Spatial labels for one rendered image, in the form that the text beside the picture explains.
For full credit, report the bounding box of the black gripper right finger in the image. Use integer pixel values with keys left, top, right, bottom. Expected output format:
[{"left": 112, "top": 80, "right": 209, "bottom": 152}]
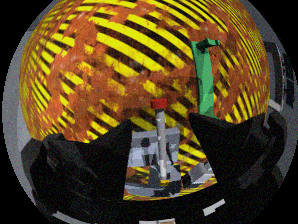
[{"left": 189, "top": 112, "right": 266, "bottom": 183}]

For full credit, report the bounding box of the grey pin with red cap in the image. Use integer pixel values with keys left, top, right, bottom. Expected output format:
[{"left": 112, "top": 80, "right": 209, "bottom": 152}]
[{"left": 150, "top": 99, "right": 168, "bottom": 180}]

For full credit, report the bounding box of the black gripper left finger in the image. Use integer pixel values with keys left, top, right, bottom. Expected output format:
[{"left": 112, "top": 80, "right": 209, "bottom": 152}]
[{"left": 48, "top": 119, "right": 133, "bottom": 200}]

